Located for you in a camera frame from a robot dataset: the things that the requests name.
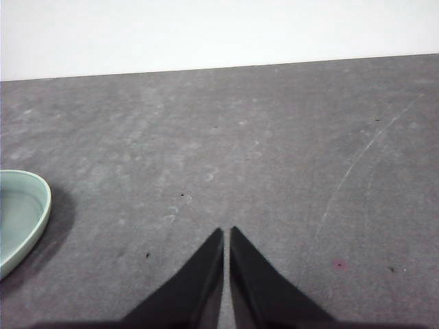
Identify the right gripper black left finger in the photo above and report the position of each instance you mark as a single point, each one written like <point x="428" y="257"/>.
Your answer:
<point x="192" y="294"/>

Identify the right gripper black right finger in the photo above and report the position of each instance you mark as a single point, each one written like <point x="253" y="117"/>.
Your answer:
<point x="260" y="294"/>

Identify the pale green plate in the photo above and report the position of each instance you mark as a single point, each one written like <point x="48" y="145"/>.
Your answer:
<point x="20" y="212"/>

